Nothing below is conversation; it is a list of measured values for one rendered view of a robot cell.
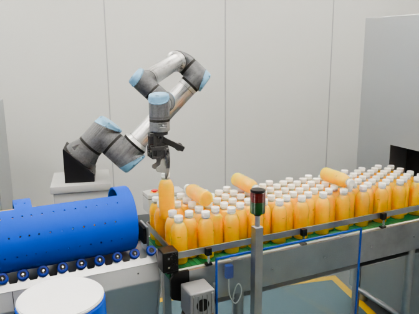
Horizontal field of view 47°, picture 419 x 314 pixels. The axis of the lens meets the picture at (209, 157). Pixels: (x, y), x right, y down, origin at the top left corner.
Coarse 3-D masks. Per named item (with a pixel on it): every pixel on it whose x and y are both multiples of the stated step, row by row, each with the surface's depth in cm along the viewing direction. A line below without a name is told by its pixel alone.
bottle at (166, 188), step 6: (162, 180) 219; (168, 180) 219; (162, 186) 218; (168, 186) 218; (162, 192) 218; (168, 192) 218; (174, 192) 222; (162, 198) 219; (168, 198) 219; (174, 198) 222; (162, 204) 220; (168, 204) 219; (174, 204) 222; (162, 210) 220; (168, 210) 220; (162, 216) 221
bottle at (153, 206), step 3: (153, 201) 235; (153, 204) 235; (156, 204) 235; (150, 207) 236; (153, 207) 234; (156, 207) 234; (150, 210) 235; (153, 210) 234; (150, 213) 235; (153, 213) 234; (150, 216) 236; (153, 216) 235; (150, 219) 236; (153, 219) 235; (150, 222) 237; (153, 222) 235; (150, 225) 237; (153, 225) 236; (153, 228) 236; (150, 234) 239; (150, 237) 239; (153, 237) 237
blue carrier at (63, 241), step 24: (120, 192) 206; (0, 216) 183; (24, 216) 186; (48, 216) 189; (72, 216) 192; (96, 216) 195; (120, 216) 199; (0, 240) 180; (24, 240) 184; (48, 240) 187; (72, 240) 191; (96, 240) 196; (120, 240) 201; (0, 264) 182; (24, 264) 188; (48, 264) 195
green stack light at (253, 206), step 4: (252, 204) 197; (256, 204) 196; (260, 204) 196; (264, 204) 197; (252, 208) 197; (256, 208) 196; (260, 208) 196; (264, 208) 197; (252, 212) 197; (256, 212) 196; (260, 212) 196; (264, 212) 198
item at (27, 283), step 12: (120, 264) 206; (132, 264) 207; (144, 264) 209; (48, 276) 194; (60, 276) 195; (72, 276) 197; (84, 276) 198; (0, 288) 186; (12, 288) 188; (24, 288) 189
